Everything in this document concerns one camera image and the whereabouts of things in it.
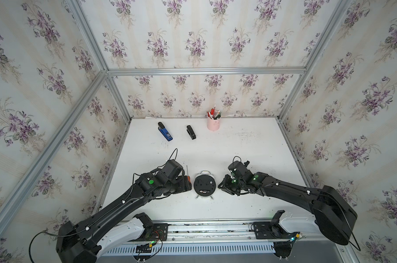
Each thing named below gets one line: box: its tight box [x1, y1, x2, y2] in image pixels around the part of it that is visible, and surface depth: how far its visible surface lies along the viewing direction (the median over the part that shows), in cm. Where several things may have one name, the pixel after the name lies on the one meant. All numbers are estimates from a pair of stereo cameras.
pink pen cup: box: [206, 114, 222, 132], surface depth 110 cm
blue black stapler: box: [157, 121, 174, 142], surface depth 113 cm
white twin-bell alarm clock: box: [193, 169, 217, 200], surface depth 85 cm
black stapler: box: [186, 124, 197, 140], surface depth 110 cm
